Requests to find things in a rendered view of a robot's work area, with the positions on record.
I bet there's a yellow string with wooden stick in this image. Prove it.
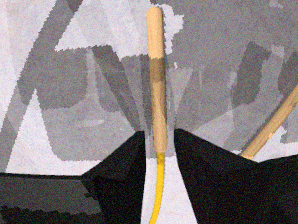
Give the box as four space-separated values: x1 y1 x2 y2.
146 7 168 224

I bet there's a light wooden stick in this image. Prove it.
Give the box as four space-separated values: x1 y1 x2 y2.
239 84 298 160

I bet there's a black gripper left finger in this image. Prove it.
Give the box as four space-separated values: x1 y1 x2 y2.
0 131 146 224

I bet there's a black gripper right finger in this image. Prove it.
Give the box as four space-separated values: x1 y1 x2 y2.
174 128 298 224

